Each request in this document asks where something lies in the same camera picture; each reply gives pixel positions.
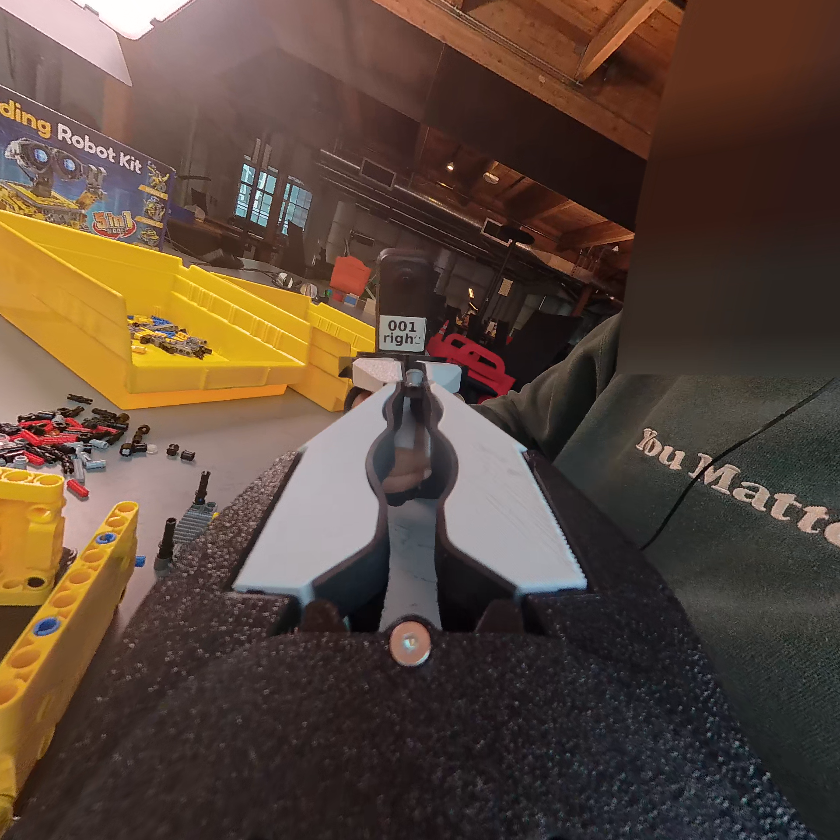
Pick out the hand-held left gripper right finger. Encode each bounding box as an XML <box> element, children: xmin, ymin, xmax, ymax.
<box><xmin>425</xmin><ymin>381</ymin><xmax>588</xmax><ymax>598</ymax></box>

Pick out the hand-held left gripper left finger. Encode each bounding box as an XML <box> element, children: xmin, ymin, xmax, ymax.
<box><xmin>231</xmin><ymin>382</ymin><xmax>400</xmax><ymax>601</ymax></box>

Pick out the heap of grey blue lego parts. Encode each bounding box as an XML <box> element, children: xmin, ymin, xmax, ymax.
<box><xmin>126</xmin><ymin>314</ymin><xmax>214</xmax><ymax>361</ymax></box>

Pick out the yellow divided parts bin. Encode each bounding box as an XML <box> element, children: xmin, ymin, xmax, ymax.
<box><xmin>0</xmin><ymin>209</ymin><xmax>376</xmax><ymax>413</ymax></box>

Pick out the person's right forearm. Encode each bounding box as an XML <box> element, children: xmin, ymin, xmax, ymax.
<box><xmin>469</xmin><ymin>314</ymin><xmax>624</xmax><ymax>460</ymax></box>

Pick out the grey ribbed lego subassembly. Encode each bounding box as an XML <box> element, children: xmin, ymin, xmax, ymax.
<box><xmin>154</xmin><ymin>470</ymin><xmax>221</xmax><ymax>578</ymax></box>

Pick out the yellow lego robot model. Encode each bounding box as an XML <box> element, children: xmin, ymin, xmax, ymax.
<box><xmin>0</xmin><ymin>467</ymin><xmax>140</xmax><ymax>815</ymax></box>

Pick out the pile of small lego pieces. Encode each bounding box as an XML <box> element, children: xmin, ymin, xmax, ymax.
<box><xmin>0</xmin><ymin>392</ymin><xmax>153</xmax><ymax>500</ymax></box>

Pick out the person's right hand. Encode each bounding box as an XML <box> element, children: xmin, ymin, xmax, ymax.
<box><xmin>343</xmin><ymin>386</ymin><xmax>435</xmax><ymax>506</ymax></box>

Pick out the red plastic crate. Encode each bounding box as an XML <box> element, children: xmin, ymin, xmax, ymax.
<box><xmin>427</xmin><ymin>331</ymin><xmax>516</xmax><ymax>404</ymax></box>

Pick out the orange fabric item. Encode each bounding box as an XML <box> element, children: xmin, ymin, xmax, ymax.
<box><xmin>328</xmin><ymin>255</ymin><xmax>373</xmax><ymax>296</ymax></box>

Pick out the dark framed window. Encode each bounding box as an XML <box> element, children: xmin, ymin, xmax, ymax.
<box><xmin>235</xmin><ymin>161</ymin><xmax>315</xmax><ymax>231</ymax></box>

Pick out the person's green hoodie torso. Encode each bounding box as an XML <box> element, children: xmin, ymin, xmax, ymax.
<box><xmin>551</xmin><ymin>374</ymin><xmax>840</xmax><ymax>834</ymax></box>

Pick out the robot kit box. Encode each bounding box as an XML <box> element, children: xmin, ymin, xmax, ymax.
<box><xmin>0</xmin><ymin>85</ymin><xmax>177</xmax><ymax>252</ymax></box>

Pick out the thin black cord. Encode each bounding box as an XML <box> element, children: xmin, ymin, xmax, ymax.
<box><xmin>638</xmin><ymin>377</ymin><xmax>834</xmax><ymax>551</ymax></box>

